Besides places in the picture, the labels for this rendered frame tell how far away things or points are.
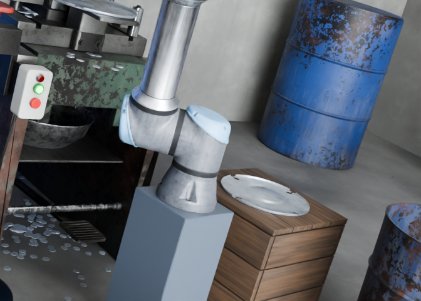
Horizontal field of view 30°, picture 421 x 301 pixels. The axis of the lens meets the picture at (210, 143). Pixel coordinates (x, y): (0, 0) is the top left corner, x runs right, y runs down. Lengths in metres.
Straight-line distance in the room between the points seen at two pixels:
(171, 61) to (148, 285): 0.55
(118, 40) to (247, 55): 2.29
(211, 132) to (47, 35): 0.67
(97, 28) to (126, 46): 0.15
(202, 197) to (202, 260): 0.17
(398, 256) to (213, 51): 2.51
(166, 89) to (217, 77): 2.74
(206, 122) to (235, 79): 2.82
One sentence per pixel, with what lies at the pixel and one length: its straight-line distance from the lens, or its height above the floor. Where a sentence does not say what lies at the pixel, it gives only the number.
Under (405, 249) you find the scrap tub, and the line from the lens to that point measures 2.17.
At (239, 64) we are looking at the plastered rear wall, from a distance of 4.62.
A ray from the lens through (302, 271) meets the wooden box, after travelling 2.46.
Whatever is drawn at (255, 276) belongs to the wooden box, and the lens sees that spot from 2.29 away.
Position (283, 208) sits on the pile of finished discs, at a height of 0.35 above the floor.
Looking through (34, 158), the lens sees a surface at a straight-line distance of 2.38.
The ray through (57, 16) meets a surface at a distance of 2.38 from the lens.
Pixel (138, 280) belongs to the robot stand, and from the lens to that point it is 1.97.
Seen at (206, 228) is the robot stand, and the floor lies 0.42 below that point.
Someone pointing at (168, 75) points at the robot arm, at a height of 0.76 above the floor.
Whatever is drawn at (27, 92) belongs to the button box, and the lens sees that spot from 2.09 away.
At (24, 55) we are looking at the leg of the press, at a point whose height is 0.64.
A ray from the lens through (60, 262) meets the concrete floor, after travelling 2.50.
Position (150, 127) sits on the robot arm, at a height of 0.62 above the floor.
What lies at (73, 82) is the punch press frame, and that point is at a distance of 2.28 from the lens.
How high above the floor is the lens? 1.12
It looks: 16 degrees down
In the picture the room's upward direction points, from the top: 17 degrees clockwise
